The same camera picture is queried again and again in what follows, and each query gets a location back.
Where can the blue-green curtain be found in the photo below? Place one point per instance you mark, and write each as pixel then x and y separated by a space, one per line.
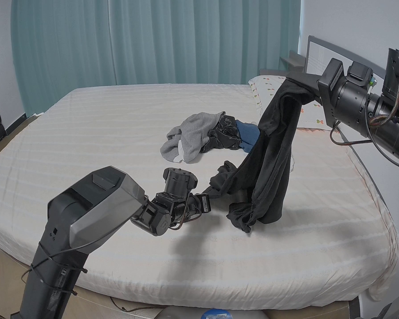
pixel 63 45
pixel 202 28

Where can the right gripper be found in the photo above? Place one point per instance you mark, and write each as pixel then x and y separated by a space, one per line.
pixel 349 105

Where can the dark blue garment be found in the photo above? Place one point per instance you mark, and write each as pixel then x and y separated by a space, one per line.
pixel 247 136

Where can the white garment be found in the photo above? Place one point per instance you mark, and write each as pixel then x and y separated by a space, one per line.
pixel 291 163

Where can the grey bedside table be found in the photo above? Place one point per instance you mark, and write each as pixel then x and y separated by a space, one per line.
pixel 296 60

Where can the black T-shirt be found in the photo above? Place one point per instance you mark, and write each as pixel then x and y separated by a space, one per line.
pixel 272 164

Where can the black glossy garment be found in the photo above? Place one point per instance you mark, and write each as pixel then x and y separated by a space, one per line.
pixel 222 135

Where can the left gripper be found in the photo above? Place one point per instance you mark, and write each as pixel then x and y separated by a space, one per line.
pixel 204 204

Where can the grey garment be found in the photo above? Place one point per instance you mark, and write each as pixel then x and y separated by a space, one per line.
pixel 193 131

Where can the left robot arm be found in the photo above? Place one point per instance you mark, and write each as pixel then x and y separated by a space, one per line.
pixel 86 204

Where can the white printed pillow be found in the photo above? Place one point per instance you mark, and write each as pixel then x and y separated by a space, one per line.
pixel 262 88

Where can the bed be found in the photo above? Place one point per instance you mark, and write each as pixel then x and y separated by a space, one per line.
pixel 103 138

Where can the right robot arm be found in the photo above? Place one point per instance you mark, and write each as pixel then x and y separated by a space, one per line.
pixel 392 135

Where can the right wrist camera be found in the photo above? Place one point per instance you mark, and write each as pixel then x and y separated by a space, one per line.
pixel 359 71

